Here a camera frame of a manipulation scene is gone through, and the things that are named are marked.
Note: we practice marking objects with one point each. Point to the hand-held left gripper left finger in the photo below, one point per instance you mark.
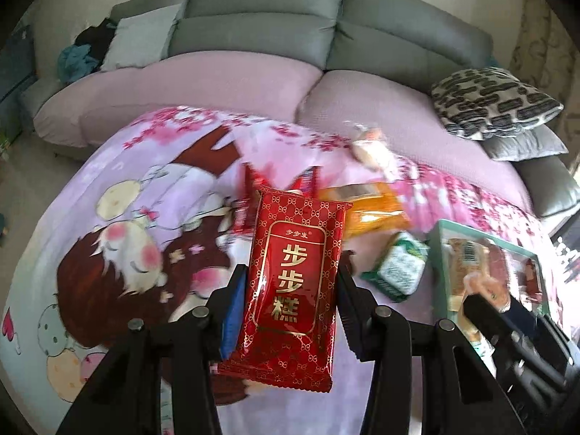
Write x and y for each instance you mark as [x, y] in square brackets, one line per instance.
[233, 317]

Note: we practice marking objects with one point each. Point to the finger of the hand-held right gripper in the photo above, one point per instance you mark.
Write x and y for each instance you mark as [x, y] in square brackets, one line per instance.
[485, 317]
[521, 312]

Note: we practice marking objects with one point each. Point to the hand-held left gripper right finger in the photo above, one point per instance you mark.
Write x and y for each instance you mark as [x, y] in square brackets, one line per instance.
[353, 317]

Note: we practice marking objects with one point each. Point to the red gold patterned snack packet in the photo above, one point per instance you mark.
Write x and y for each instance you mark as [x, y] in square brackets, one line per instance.
[290, 281]

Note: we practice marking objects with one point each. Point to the green white snack packet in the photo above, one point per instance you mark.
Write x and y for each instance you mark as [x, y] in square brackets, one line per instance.
[401, 267]

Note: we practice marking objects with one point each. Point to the teal-edged white tray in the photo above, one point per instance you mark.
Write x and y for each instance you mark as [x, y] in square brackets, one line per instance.
[437, 258]

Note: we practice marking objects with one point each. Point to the tan bread packet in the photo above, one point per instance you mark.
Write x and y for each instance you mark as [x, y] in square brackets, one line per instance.
[466, 253]

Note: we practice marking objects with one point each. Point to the black white printed cloth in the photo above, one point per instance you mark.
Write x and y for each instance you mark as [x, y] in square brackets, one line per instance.
[566, 253]

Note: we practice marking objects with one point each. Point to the orange snack packet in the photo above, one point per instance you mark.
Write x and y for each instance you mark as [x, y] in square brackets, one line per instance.
[376, 213]

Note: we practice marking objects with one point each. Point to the red biscuit snack packet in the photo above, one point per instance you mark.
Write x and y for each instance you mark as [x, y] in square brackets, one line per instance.
[303, 181]

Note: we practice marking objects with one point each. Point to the pink printed blanket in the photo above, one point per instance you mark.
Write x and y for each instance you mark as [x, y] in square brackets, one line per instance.
[90, 281]

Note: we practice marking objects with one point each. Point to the dark grey pillow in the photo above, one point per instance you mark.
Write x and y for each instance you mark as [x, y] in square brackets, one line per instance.
[530, 145]

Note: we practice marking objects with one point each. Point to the clear pale bread packet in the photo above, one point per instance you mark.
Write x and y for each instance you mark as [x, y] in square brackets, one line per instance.
[371, 149]

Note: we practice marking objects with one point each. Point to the black white patterned pillow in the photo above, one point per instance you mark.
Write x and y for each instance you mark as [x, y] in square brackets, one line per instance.
[494, 102]

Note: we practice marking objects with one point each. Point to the pink sofa seat cover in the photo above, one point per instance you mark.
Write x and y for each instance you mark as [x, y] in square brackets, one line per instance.
[226, 86]

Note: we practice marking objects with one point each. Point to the patterned curtain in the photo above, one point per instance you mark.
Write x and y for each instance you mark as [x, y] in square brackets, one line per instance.
[543, 45]

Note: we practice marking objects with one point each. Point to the light grey pillow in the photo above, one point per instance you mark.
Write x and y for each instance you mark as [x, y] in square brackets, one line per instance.
[140, 38]

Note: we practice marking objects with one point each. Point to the teal cloth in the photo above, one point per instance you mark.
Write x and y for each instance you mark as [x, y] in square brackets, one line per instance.
[77, 63]

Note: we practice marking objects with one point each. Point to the grey sofa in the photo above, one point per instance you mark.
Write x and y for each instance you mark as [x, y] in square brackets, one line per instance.
[253, 0]

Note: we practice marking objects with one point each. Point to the dark teal cabinet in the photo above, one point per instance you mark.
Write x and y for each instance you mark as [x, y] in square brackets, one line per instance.
[16, 68]

